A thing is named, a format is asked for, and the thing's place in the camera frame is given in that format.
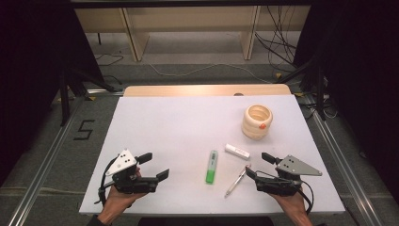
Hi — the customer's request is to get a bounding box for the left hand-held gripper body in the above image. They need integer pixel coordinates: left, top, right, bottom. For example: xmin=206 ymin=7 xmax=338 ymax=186
xmin=104 ymin=148 xmax=158 ymax=194

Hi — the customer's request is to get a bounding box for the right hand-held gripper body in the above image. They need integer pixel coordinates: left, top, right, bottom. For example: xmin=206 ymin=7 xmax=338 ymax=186
xmin=254 ymin=154 xmax=324 ymax=198

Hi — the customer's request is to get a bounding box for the clear ballpoint pen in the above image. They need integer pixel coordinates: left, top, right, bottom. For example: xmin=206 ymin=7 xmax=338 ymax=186
xmin=223 ymin=163 xmax=252 ymax=199

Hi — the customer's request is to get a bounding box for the white eraser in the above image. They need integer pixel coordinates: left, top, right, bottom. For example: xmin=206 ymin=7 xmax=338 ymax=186
xmin=224 ymin=143 xmax=251 ymax=160

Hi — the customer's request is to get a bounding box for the cream ribbed pen holder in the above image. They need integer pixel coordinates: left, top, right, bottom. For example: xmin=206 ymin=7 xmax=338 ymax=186
xmin=241 ymin=104 xmax=274 ymax=141

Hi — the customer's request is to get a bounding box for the green highlighter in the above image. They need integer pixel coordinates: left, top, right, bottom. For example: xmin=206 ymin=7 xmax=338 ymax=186
xmin=205 ymin=150 xmax=219 ymax=186

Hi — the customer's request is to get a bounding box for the person's left hand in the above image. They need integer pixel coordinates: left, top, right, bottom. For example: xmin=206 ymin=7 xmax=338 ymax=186
xmin=104 ymin=168 xmax=149 ymax=218

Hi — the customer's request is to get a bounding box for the white table cover board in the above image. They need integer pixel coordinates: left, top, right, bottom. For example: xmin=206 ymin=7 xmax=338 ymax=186
xmin=78 ymin=94 xmax=346 ymax=218

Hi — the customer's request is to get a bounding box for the black metal stand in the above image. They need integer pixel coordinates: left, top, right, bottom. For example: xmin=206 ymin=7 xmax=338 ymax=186
xmin=276 ymin=56 xmax=327 ymax=121

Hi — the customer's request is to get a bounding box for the black tripod stand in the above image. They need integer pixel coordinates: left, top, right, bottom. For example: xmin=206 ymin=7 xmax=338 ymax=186
xmin=57 ymin=67 xmax=119 ymax=126

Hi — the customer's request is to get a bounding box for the beige wooden desk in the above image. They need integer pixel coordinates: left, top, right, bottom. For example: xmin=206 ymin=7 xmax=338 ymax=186
xmin=74 ymin=5 xmax=311 ymax=62

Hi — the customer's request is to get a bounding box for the black curtain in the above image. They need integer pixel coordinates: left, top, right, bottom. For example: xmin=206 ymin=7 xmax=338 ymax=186
xmin=295 ymin=0 xmax=399 ymax=202
xmin=0 ymin=0 xmax=104 ymax=186

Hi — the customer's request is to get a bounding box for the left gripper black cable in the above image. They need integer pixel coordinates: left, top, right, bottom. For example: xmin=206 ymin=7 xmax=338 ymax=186
xmin=94 ymin=156 xmax=119 ymax=206

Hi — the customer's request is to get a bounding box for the aluminium floor rail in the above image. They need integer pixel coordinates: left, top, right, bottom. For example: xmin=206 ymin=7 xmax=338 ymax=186
xmin=8 ymin=97 xmax=86 ymax=226
xmin=305 ymin=93 xmax=384 ymax=226

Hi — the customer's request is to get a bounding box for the white floor cable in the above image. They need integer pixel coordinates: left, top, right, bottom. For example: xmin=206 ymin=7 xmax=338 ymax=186
xmin=147 ymin=60 xmax=274 ymax=85

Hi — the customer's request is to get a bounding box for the thin black floor cable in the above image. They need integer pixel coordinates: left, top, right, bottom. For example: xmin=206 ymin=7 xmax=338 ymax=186
xmin=94 ymin=54 xmax=125 ymax=67

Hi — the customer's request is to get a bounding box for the bundle of black cables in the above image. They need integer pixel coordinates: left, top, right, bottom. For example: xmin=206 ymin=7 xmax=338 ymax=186
xmin=254 ymin=5 xmax=299 ymax=69

